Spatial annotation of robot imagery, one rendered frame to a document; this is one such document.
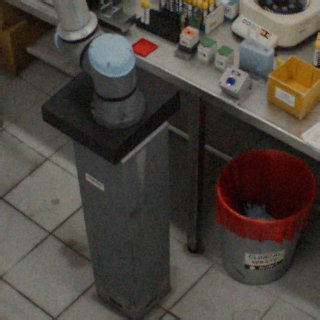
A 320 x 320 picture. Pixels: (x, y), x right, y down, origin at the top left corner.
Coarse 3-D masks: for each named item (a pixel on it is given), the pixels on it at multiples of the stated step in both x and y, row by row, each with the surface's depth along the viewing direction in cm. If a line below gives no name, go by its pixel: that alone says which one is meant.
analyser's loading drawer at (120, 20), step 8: (96, 0) 269; (88, 8) 265; (96, 8) 265; (104, 8) 261; (112, 8) 264; (120, 8) 260; (96, 16) 262; (104, 16) 260; (112, 16) 259; (120, 16) 261; (128, 16) 261; (112, 24) 260; (120, 24) 258; (128, 24) 258
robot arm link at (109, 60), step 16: (96, 48) 208; (112, 48) 208; (128, 48) 208; (80, 64) 214; (96, 64) 206; (112, 64) 205; (128, 64) 208; (96, 80) 211; (112, 80) 209; (128, 80) 211; (112, 96) 213
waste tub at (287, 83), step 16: (288, 64) 237; (304, 64) 235; (272, 80) 230; (288, 80) 242; (304, 80) 239; (272, 96) 233; (288, 96) 228; (304, 96) 224; (288, 112) 232; (304, 112) 230
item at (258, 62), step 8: (240, 48) 241; (248, 48) 239; (256, 48) 239; (264, 48) 239; (240, 56) 243; (248, 56) 241; (256, 56) 239; (264, 56) 237; (272, 56) 239; (240, 64) 245; (248, 64) 243; (256, 64) 241; (264, 64) 239; (272, 64) 242; (248, 72) 244; (256, 72) 243; (264, 72) 241; (264, 80) 242
